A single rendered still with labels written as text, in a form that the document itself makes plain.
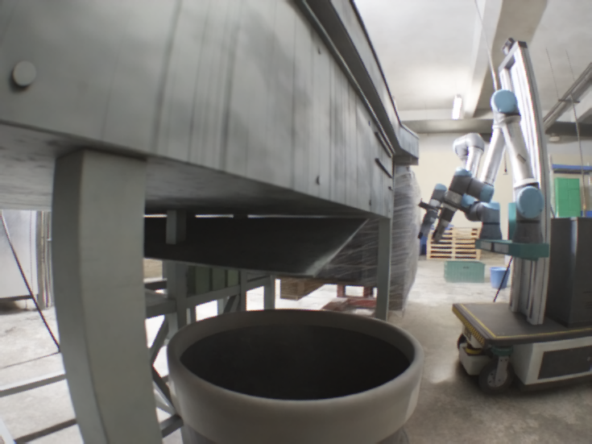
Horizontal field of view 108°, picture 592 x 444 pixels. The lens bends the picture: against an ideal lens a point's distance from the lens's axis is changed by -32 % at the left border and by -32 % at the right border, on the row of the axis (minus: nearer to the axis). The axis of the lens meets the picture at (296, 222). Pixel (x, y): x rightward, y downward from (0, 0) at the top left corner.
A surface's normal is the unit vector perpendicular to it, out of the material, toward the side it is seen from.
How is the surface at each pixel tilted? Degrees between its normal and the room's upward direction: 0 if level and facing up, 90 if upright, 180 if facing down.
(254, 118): 90
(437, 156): 90
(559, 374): 90
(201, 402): 90
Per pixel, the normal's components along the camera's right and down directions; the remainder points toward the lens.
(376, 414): 0.46, 0.00
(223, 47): 0.91, 0.01
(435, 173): -0.41, -0.02
